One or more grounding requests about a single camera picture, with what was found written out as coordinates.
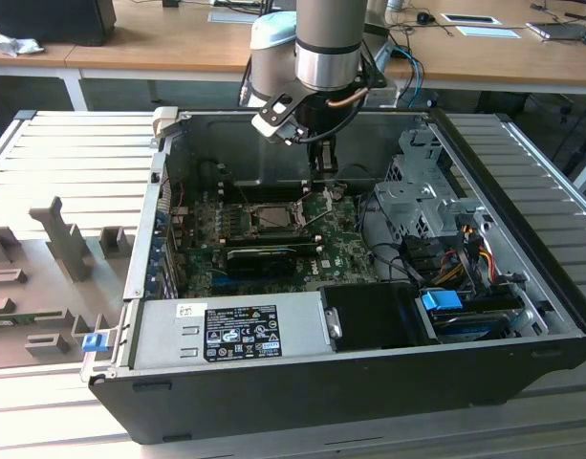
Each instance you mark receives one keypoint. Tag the round coin battery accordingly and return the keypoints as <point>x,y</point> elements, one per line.
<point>341,193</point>

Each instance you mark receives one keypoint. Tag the metal drive cage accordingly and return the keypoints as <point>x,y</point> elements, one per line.
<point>402,201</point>

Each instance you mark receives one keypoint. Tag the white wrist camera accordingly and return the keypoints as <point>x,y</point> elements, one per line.
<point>273,128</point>

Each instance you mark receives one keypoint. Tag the green motherboard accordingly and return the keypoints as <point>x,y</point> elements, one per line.
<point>342,253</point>

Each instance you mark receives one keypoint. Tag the black box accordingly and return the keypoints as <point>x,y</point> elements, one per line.
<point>49,21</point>

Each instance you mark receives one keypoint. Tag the black PC case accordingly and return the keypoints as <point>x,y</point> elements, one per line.
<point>321,401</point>

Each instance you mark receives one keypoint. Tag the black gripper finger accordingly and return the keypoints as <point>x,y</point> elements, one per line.
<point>315,158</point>

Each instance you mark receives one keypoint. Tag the wooden office desk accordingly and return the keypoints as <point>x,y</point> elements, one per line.
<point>178,48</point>

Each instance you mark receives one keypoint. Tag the thin metal locking lever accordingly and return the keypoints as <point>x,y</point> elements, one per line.
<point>246,201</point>

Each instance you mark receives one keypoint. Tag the CPU socket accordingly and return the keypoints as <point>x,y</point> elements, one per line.
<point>249,220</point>

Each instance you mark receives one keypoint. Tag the crumpled white cloth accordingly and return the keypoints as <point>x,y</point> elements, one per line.
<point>15,45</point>

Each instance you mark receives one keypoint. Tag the green circuit board strip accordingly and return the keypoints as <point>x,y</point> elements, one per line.
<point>20,319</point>

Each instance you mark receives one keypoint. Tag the blue case latch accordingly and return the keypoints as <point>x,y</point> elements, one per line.
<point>94,343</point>

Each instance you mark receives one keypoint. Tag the beige case latch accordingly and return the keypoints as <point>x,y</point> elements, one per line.
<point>162,122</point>

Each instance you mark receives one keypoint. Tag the silver power supply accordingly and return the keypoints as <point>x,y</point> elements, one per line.
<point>158,334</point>

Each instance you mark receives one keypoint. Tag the grey parts rack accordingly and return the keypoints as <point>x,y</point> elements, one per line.
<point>39,268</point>

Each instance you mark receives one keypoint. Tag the grey laptop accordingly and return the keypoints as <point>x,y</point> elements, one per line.
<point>557,31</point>

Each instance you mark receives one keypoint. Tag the black plastic shroud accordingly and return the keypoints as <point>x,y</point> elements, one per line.
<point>374,315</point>

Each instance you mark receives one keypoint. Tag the hard disk in blue carrier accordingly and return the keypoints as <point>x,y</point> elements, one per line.
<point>440,302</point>

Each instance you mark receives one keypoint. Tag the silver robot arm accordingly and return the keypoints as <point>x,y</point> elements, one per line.
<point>326,28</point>

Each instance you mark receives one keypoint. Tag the black computer mouse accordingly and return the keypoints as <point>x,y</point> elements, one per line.
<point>424,17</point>

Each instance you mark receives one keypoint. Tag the black RAM slot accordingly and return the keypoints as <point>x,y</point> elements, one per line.
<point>268,184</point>
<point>273,243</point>
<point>268,198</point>
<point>268,189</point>
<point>273,236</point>
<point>268,193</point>

